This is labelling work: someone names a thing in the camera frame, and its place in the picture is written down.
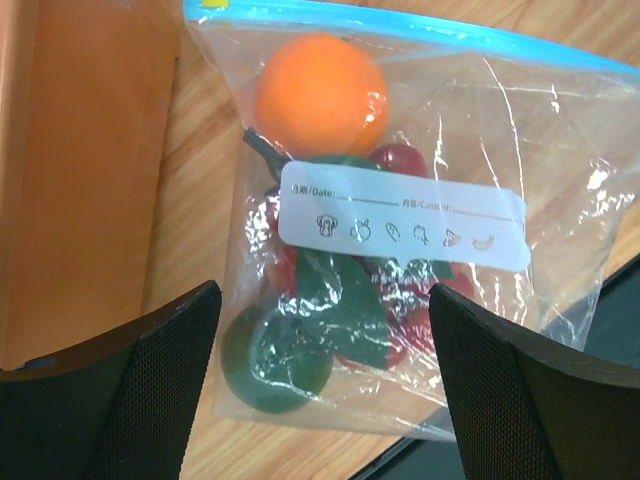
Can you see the fake orange in bag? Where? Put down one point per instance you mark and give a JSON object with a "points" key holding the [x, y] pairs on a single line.
{"points": [[320, 94]]}

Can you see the red fake cherries in bag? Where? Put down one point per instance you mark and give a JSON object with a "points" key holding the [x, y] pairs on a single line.
{"points": [[405, 294]]}

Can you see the black base mat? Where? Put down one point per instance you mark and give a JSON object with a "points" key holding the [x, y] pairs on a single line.
{"points": [[550, 350]]}

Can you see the blue zip top bag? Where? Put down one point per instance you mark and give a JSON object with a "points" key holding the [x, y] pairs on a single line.
{"points": [[533, 153]]}

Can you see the orange plastic basket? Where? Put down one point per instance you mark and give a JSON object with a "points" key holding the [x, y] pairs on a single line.
{"points": [[85, 94]]}

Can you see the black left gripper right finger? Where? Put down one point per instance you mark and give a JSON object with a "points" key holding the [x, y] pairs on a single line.
{"points": [[530, 400]]}

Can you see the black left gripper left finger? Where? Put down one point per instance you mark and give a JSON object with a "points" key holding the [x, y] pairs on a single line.
{"points": [[120, 405]]}

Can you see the green fake lime in bag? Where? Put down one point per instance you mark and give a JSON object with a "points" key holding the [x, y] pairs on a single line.
{"points": [[269, 362]]}

